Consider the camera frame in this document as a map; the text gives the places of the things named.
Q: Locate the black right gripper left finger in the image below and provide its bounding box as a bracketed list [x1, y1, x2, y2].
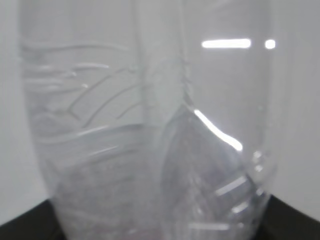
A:
[0, 200, 65, 240]

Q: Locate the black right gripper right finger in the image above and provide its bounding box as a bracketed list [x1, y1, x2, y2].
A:
[258, 196, 320, 240]

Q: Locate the clear water bottle red label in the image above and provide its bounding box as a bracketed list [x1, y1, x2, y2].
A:
[18, 0, 274, 240]

